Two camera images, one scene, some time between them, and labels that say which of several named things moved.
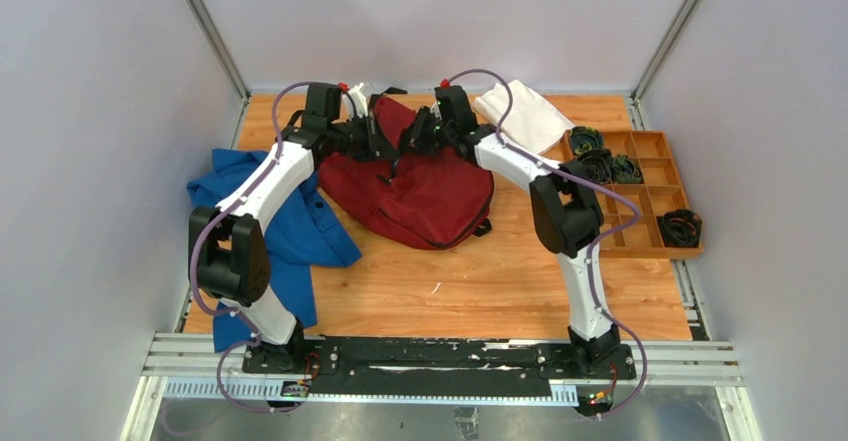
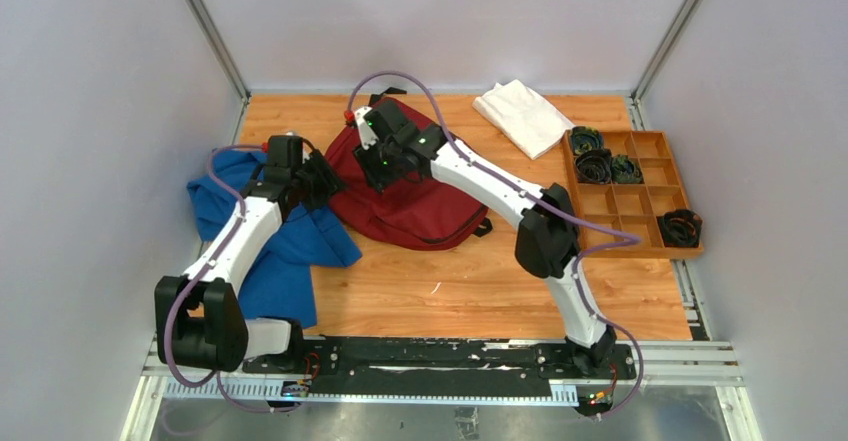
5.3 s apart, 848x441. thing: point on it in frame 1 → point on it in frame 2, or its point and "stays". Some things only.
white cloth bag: (532, 123) stays
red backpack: (428, 202) stays
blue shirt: (309, 233) stays
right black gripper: (416, 142) → (377, 178)
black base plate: (437, 367) stays
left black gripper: (374, 136) → (324, 181)
